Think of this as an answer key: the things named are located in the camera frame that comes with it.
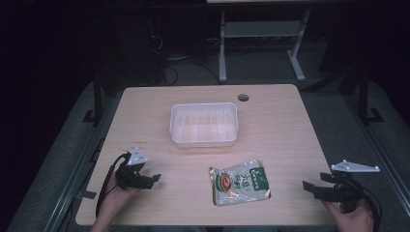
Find person's right hand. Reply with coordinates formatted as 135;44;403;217
322;197;375;232

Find black metal stand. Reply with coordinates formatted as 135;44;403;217
81;76;104;127
337;66;385;126

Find white metal desk frame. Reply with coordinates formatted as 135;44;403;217
218;8;312;84

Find translucent plastic container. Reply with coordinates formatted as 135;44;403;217
168;101;240;150

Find black tape strip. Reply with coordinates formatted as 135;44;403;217
76;189;98;200

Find white and green food packet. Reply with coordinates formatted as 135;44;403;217
208;159;273;208

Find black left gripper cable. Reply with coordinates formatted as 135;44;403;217
95;152;132;218

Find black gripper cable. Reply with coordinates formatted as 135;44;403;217
95;152;132;218
351;177;384;232

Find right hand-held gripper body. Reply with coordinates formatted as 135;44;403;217
313;159;381;215

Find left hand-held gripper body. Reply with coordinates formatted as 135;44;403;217
114;147;154;191

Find person's left hand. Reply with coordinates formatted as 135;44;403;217
99;175;140;220

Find black floor cables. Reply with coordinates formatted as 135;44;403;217
149;33;223;87

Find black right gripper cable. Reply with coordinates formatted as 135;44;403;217
351;177;384;232

